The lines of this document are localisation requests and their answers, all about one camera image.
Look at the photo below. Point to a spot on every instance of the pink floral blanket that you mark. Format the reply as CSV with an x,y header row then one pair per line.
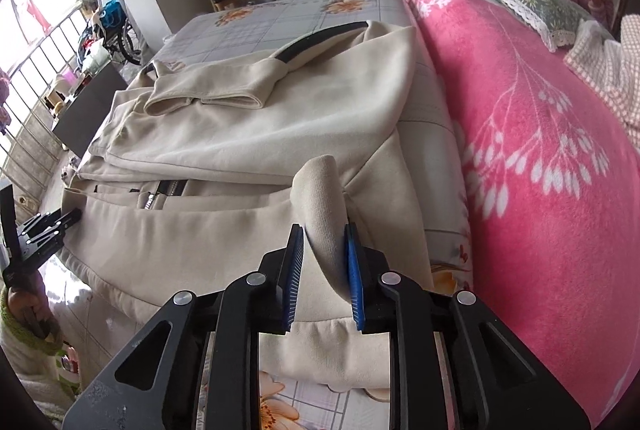
x,y
525,185

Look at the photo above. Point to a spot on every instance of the person's left hand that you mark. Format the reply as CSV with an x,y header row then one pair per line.
x,y
32,310

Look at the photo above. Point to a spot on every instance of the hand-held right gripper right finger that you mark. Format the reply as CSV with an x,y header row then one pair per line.
x,y
356,295

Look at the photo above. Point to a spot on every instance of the metal window railing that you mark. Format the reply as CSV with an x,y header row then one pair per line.
x,y
35,99

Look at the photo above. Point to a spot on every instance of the pink white checkered cloth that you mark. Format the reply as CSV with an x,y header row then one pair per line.
x,y
615,69

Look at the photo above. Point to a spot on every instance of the grey cabinet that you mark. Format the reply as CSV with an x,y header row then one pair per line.
x,y
92,109

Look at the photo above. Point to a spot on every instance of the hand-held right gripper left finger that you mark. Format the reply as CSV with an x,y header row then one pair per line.
x,y
292,290

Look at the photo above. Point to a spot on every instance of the pile of bags and clothes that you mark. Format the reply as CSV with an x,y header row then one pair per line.
x,y
92,44

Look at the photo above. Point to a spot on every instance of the pink hanging garment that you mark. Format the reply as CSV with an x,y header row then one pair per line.
x,y
36,9

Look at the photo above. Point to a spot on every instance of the lace-edged grey green pillow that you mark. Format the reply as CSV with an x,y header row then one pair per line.
x,y
530,2

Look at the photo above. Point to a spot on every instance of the wheelchair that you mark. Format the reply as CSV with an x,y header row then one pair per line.
x,y
120,34

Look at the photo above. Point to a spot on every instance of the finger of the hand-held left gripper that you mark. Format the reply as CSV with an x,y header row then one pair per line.
x,y
55,222
45,247

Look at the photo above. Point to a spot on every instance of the beige zip jacket black trim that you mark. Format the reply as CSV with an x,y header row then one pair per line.
x,y
250,144

